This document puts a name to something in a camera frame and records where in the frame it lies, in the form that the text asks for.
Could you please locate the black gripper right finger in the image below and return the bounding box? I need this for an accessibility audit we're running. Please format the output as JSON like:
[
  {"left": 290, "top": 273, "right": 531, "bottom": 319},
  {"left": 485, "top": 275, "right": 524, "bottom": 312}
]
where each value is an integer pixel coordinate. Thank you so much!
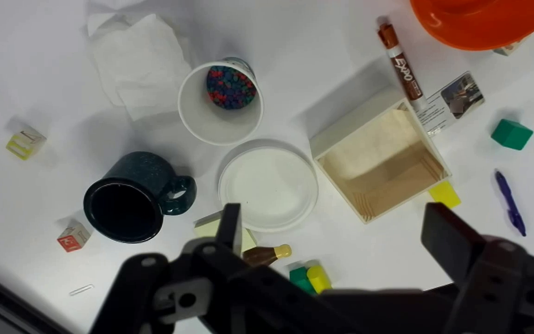
[{"left": 418, "top": 200, "right": 491, "bottom": 293}]

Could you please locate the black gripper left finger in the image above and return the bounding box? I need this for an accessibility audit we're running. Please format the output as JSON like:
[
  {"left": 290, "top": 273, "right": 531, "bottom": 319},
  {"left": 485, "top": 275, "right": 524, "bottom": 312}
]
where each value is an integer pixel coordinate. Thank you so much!
[{"left": 213, "top": 202, "right": 244, "bottom": 256}]

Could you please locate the clear plastic cup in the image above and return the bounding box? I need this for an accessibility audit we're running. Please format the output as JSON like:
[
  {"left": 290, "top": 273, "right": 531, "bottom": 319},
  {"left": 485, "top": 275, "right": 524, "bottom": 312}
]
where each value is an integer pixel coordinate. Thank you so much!
[{"left": 175, "top": 57, "right": 264, "bottom": 148}]

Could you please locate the pale yellow flat piece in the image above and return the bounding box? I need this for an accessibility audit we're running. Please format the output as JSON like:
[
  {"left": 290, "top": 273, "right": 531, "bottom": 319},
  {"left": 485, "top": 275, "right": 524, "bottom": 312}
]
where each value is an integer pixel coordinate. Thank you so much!
[{"left": 192, "top": 208, "right": 259, "bottom": 256}]

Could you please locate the brown toy bottle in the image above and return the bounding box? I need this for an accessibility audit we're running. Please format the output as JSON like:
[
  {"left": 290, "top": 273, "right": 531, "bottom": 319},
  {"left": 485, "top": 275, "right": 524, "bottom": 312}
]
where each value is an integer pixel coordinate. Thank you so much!
[{"left": 240, "top": 243, "right": 294, "bottom": 269}]

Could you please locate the large yellow block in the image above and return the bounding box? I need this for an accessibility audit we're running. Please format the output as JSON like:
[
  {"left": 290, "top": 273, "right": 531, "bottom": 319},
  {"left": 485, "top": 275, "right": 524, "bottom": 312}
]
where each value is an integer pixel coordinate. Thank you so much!
[{"left": 426, "top": 178, "right": 463, "bottom": 211}]

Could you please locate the empty white bowl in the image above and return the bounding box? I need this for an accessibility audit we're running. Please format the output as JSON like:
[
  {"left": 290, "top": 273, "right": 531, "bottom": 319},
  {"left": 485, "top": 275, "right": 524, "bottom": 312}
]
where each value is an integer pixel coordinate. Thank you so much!
[{"left": 214, "top": 137, "right": 320, "bottom": 234}]

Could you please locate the blue pen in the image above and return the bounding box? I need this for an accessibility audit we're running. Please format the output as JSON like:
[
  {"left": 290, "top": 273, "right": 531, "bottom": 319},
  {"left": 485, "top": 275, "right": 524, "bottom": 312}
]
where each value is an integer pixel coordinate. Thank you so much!
[{"left": 493, "top": 169, "right": 528, "bottom": 239}]

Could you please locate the small green block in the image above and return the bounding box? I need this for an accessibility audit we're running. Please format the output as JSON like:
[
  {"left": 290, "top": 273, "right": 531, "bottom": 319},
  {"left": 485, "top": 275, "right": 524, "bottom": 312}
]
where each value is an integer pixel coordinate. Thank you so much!
[{"left": 287, "top": 263, "right": 318, "bottom": 297}]

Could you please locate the dark green mug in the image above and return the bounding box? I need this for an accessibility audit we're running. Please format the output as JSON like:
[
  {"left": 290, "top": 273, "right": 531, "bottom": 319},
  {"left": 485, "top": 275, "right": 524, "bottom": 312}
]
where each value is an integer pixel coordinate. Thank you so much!
[{"left": 81, "top": 150, "right": 198, "bottom": 245}]

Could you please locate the small yellow block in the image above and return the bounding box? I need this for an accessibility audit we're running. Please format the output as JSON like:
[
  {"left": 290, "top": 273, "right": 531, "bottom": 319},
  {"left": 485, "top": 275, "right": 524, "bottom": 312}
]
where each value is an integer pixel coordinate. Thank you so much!
[{"left": 303, "top": 260, "right": 333, "bottom": 297}]

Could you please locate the wooden open box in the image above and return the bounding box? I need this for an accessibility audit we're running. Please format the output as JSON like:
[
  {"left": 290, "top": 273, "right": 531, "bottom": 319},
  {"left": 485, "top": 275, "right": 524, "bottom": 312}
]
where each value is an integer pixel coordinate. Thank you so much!
[{"left": 307, "top": 83, "right": 452, "bottom": 224}]

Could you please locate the photo card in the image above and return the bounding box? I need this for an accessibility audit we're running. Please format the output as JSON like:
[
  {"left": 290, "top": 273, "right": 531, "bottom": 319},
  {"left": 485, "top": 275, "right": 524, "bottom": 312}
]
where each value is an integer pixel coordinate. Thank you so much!
[{"left": 417, "top": 69, "right": 487, "bottom": 135}]

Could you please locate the white crumpled tissue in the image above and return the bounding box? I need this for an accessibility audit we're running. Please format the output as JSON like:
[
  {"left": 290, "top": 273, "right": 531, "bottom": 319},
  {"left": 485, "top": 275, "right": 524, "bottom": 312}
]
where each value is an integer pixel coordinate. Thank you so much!
[{"left": 83, "top": 0, "right": 196, "bottom": 126}]

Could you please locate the brown dry erase marker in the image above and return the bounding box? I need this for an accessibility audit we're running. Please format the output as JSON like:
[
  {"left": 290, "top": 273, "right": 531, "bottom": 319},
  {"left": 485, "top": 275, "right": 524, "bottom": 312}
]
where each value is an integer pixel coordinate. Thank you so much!
[{"left": 374, "top": 15, "right": 426, "bottom": 104}]

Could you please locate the small white yellow box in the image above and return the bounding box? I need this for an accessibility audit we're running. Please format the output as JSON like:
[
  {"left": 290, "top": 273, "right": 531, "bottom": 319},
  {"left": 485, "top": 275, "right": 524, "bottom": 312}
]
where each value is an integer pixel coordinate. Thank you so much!
[{"left": 3, "top": 115, "right": 48, "bottom": 161}]

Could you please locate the orange bowl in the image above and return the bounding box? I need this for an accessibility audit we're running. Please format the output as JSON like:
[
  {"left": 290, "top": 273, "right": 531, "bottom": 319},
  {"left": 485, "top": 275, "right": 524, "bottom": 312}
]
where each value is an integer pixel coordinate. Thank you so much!
[{"left": 407, "top": 0, "right": 534, "bottom": 54}]

